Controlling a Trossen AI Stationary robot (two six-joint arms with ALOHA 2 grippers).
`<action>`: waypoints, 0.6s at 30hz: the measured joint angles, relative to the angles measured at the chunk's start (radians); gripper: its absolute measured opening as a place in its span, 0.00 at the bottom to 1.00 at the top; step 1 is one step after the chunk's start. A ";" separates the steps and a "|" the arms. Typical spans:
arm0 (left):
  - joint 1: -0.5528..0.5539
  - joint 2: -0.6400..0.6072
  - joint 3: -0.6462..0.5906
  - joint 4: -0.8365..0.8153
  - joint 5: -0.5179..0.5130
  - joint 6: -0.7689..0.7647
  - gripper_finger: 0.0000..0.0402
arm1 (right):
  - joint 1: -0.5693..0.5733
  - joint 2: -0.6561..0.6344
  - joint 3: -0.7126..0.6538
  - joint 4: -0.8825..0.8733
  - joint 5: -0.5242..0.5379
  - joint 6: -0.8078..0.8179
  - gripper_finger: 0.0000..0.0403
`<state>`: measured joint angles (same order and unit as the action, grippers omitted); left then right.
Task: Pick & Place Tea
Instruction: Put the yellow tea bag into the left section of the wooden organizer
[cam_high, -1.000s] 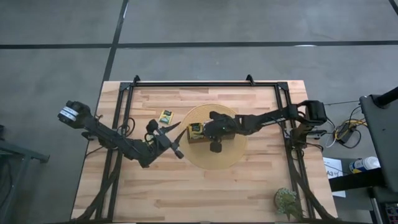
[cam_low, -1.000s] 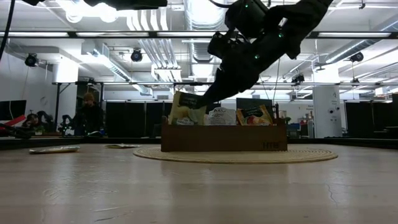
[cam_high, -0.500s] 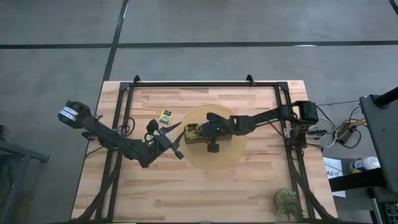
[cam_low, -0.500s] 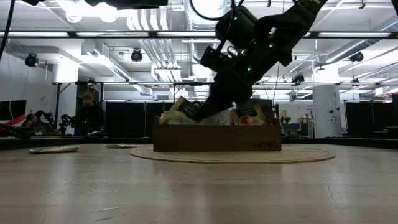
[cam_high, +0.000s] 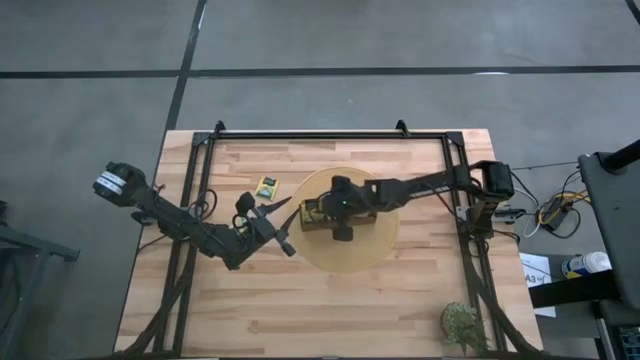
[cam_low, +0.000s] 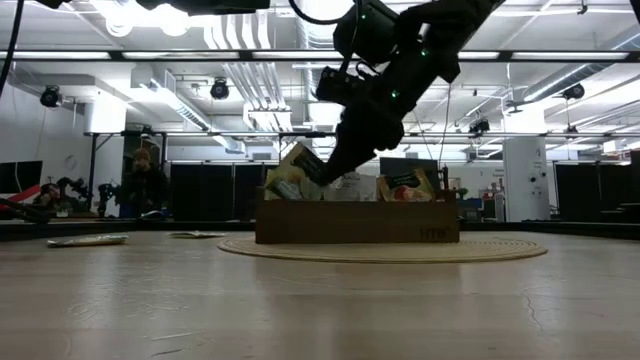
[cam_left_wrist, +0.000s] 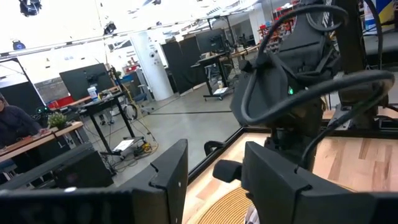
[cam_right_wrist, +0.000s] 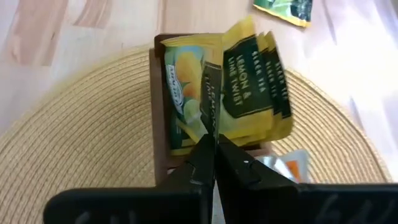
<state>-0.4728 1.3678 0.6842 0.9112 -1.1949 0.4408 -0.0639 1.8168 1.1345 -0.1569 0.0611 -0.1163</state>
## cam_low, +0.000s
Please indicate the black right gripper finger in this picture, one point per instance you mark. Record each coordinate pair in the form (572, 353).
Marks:
(392, 125)
(357, 135)

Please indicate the white orange tea bag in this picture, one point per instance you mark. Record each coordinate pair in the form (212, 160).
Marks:
(355, 187)

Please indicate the plain yellow tea bag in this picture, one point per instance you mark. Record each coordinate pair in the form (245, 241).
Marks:
(295, 170)

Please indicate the brown wooden tea organizer box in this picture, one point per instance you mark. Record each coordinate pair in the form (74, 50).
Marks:
(357, 222)

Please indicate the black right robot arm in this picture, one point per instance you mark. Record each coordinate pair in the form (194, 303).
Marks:
(450, 25)

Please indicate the black background robot arm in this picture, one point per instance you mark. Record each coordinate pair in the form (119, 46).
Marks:
(75, 192)

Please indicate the black hanging spotlight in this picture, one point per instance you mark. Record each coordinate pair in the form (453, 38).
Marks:
(51, 96)
(574, 91)
(479, 126)
(220, 90)

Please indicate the round woven straw placemat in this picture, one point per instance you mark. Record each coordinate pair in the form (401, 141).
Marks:
(385, 252)

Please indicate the cluttered equipment shelf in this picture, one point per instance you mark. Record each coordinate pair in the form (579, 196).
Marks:
(492, 200)

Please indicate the person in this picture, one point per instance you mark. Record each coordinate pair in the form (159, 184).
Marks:
(145, 185)

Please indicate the red fabric object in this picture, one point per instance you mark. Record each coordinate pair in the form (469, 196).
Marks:
(30, 194)

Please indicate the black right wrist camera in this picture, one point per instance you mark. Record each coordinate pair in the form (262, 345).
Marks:
(367, 30)

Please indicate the black partition wall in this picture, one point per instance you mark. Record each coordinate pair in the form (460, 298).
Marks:
(590, 187)
(210, 190)

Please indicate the black metal table frame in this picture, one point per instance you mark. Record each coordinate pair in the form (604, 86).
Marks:
(150, 226)

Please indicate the black wall screen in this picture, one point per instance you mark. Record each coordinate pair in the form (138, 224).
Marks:
(20, 175)

